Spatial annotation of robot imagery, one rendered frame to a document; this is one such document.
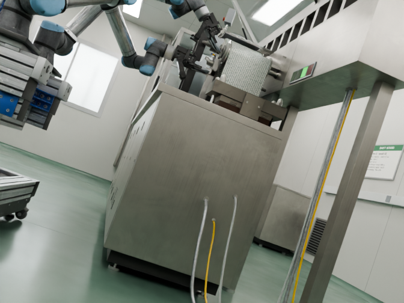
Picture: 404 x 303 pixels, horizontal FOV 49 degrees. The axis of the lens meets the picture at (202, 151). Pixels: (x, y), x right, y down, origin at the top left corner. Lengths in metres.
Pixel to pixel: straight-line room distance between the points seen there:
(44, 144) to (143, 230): 5.97
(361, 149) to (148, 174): 0.93
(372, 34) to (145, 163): 1.09
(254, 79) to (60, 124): 5.79
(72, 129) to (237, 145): 5.96
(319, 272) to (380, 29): 0.93
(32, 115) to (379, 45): 1.64
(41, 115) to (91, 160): 5.51
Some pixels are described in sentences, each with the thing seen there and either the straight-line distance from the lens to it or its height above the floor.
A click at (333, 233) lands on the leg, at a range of 1.78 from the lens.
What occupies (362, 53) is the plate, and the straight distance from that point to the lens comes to 1.77.
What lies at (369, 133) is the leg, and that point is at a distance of 1.83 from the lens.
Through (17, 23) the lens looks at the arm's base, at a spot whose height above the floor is 0.87.
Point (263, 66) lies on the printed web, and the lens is 2.50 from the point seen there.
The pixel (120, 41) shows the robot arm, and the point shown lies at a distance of 2.37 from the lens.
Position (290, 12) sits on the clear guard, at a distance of 2.90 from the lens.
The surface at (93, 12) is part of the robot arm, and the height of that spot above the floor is 1.20.
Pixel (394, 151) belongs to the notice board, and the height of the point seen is 1.67.
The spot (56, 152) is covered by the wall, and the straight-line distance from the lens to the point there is 7.92.
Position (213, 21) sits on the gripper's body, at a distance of 2.55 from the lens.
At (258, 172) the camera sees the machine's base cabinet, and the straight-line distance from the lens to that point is 2.17.
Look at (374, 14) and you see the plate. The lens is 1.83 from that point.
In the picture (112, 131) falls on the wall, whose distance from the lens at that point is 7.88.
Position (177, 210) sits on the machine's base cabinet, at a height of 0.37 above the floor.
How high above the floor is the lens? 0.51
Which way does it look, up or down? 4 degrees up
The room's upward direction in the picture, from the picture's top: 20 degrees clockwise
